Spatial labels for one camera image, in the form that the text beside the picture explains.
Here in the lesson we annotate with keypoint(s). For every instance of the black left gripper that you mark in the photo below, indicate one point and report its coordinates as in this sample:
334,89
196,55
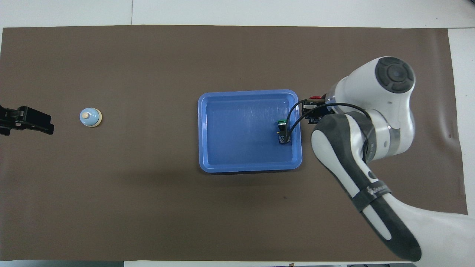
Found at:
9,118

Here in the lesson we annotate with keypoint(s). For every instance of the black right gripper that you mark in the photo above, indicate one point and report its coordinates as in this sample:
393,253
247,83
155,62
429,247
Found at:
321,111

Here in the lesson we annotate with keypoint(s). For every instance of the green mushroom push button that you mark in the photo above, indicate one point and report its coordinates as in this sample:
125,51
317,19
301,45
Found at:
283,135

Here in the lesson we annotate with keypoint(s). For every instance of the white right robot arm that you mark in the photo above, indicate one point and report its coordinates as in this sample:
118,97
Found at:
389,122

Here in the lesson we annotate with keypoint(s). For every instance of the light blue service bell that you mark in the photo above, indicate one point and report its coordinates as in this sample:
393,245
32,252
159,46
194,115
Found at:
90,117

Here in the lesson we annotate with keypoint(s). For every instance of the blue plastic tray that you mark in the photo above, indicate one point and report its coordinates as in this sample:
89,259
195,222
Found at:
241,141

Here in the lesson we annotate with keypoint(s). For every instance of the brown table mat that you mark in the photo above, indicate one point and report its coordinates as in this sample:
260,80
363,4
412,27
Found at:
148,204

